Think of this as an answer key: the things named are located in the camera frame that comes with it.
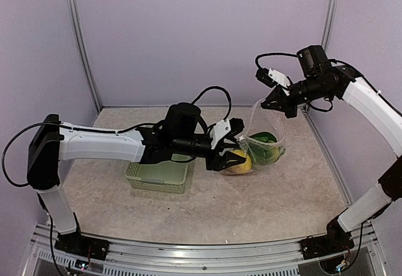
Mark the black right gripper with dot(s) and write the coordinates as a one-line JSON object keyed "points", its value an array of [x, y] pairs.
{"points": [[284, 104]]}

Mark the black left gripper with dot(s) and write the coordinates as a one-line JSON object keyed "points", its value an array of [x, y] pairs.
{"points": [[220, 161]]}

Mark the green bok choy toy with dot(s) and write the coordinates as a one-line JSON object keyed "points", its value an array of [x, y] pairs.
{"points": [[259, 144]]}

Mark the clear zip top bag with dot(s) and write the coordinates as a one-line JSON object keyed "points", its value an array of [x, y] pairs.
{"points": [[259, 120]]}

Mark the yellow lemon toy front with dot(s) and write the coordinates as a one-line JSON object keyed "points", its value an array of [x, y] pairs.
{"points": [[273, 154]]}

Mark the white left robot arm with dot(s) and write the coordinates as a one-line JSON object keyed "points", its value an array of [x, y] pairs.
{"points": [[56, 141]]}

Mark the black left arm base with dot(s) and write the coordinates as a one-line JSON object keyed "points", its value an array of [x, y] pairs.
{"points": [[83, 246]]}

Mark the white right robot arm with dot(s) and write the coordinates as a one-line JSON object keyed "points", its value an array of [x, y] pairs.
{"points": [[358, 151]]}

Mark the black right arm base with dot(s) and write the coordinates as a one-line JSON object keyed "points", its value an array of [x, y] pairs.
{"points": [[333, 241]]}

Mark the beige perforated plastic basket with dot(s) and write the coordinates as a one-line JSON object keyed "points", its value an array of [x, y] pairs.
{"points": [[169, 177]]}

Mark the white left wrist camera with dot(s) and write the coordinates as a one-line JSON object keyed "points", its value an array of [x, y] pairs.
{"points": [[218, 131]]}

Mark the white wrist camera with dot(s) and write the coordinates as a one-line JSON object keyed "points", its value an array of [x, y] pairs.
{"points": [[272, 78], [218, 131]]}

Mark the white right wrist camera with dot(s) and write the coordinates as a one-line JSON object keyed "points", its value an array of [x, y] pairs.
{"points": [[272, 78]]}

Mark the right aluminium frame post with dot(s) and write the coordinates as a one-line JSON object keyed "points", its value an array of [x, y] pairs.
{"points": [[328, 23]]}

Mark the aluminium frame post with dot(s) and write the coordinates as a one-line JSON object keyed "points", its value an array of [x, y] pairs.
{"points": [[328, 23], [83, 55]]}

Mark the front aluminium rail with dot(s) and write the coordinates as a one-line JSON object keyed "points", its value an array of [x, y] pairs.
{"points": [[130, 257]]}

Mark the left aluminium frame post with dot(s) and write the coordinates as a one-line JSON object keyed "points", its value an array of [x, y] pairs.
{"points": [[83, 55]]}

